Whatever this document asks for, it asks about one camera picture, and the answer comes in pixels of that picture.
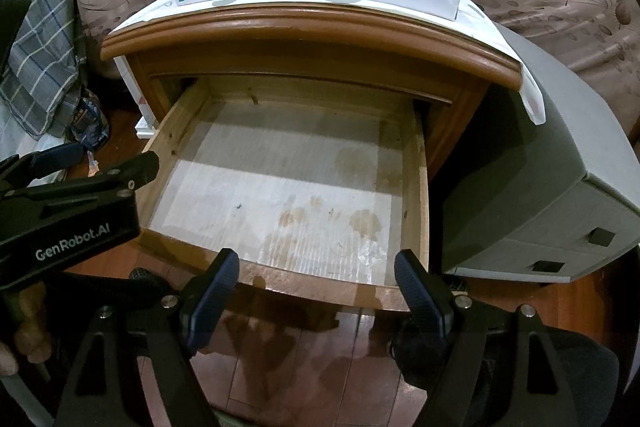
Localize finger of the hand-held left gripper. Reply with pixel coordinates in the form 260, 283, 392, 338
0, 151, 161, 208
0, 141, 86, 188

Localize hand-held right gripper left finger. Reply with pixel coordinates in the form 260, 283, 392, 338
52, 248, 241, 427

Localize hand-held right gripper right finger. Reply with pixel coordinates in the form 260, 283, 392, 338
394, 248, 583, 427

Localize wooden drawer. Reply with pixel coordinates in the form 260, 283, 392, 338
137, 76, 431, 312

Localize person's left hand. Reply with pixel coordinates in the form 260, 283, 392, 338
0, 284, 52, 378

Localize blue packet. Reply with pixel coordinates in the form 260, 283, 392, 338
70, 89, 110, 150

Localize grey checked cloth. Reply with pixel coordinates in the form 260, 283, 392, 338
0, 0, 88, 140

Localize grey box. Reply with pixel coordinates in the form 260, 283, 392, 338
440, 24, 640, 283

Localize wooden nightstand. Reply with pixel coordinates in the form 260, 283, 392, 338
101, 4, 523, 313

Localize white paper cover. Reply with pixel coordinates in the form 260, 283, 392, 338
107, 0, 547, 125

